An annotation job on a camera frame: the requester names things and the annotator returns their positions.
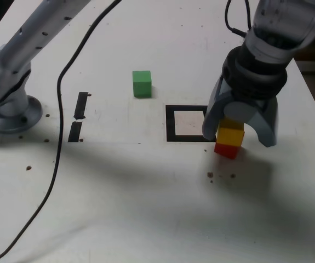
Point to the black tape strip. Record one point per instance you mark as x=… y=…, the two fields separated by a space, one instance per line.
x=80 y=105

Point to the red cube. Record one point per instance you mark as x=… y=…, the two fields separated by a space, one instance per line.
x=225 y=151

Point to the black tape square outline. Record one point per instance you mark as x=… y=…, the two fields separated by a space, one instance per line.
x=170 y=123

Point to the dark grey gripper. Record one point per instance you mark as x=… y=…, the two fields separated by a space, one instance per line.
x=255 y=101

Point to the yellow cube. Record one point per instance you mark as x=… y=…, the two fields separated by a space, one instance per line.
x=228 y=137

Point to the green cube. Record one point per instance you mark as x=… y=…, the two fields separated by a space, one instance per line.
x=142 y=85

